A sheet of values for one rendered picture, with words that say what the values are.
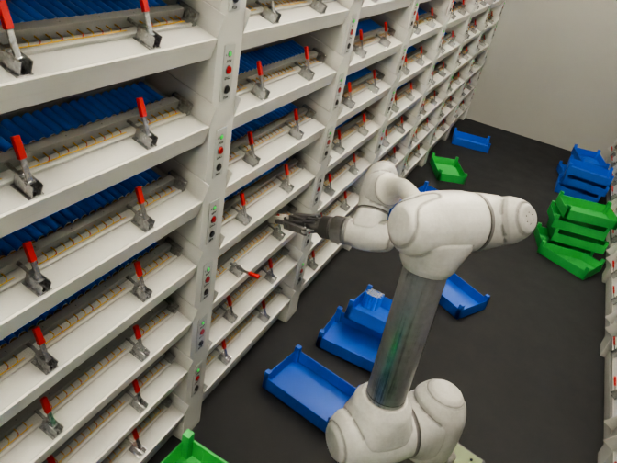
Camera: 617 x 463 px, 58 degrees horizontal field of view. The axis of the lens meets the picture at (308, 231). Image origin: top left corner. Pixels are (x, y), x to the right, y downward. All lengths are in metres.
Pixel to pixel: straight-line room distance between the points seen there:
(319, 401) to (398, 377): 0.76
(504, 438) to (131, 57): 1.81
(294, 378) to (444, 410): 0.76
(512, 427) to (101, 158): 1.78
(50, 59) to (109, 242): 0.39
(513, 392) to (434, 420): 0.94
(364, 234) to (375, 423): 0.59
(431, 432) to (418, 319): 0.38
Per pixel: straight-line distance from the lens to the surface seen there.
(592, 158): 4.91
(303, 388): 2.11
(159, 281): 1.36
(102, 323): 1.25
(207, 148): 1.26
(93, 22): 1.02
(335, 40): 1.83
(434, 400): 1.54
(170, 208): 1.27
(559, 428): 2.41
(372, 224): 1.71
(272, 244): 1.88
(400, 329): 1.28
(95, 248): 1.14
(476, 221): 1.18
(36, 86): 0.88
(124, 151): 1.08
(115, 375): 1.40
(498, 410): 2.33
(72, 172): 1.00
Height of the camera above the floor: 1.54
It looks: 31 degrees down
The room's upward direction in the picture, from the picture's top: 12 degrees clockwise
